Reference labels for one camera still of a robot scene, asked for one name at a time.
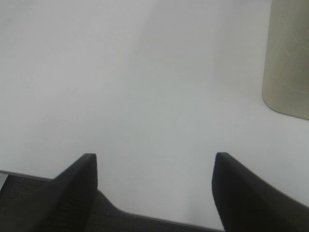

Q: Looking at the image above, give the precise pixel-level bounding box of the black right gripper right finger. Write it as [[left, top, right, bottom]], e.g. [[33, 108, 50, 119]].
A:
[[211, 152, 309, 232]]

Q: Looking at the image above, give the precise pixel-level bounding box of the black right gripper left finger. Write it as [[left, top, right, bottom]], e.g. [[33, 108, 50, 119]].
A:
[[0, 154, 98, 232]]

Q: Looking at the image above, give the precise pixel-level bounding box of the beige plastic bin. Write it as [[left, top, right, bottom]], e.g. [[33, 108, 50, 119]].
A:
[[262, 0, 309, 119]]

